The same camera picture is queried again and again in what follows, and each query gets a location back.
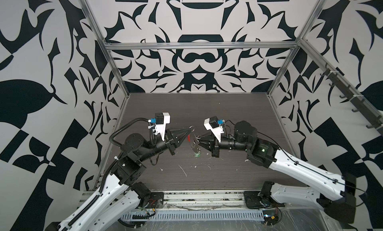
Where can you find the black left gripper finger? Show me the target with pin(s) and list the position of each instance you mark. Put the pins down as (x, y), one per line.
(179, 139)
(181, 131)

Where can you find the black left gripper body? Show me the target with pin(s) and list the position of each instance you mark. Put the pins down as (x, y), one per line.
(168, 143)

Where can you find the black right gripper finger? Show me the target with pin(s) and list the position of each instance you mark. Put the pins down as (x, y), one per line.
(206, 137)
(207, 146)

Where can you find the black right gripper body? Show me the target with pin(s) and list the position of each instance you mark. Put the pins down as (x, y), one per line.
(216, 149)

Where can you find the red handled wire keyring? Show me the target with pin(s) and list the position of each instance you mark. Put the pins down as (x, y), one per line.
(194, 143)

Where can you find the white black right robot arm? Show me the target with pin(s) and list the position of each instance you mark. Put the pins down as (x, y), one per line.
(332, 193)

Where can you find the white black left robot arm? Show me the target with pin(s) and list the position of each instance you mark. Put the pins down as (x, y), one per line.
(119, 192)

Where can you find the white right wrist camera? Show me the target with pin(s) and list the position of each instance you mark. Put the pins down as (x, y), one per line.
(215, 125)

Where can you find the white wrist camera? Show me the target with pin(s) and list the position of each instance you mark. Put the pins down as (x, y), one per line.
(158, 124)
(215, 125)

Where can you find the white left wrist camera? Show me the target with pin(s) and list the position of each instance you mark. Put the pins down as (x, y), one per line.
(158, 124)

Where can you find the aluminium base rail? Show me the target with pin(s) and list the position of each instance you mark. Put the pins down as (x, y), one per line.
(198, 200)

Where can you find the white slotted cable duct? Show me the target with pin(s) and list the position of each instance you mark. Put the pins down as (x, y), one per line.
(206, 215)

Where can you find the black wall hook rack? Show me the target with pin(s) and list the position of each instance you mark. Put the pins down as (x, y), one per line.
(360, 102)

